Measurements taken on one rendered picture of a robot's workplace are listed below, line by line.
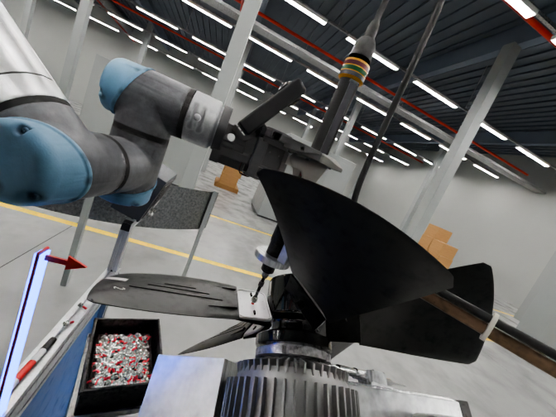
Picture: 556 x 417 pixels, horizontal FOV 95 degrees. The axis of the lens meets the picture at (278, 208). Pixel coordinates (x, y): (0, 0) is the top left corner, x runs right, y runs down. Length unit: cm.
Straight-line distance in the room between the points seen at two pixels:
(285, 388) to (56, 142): 39
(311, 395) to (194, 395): 22
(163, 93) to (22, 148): 18
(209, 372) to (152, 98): 47
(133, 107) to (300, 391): 45
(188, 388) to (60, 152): 44
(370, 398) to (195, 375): 32
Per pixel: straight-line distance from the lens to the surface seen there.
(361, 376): 70
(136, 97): 41
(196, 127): 39
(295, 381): 43
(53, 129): 30
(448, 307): 38
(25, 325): 61
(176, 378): 60
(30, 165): 29
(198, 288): 52
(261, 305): 53
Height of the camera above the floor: 145
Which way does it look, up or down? 9 degrees down
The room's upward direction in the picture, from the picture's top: 23 degrees clockwise
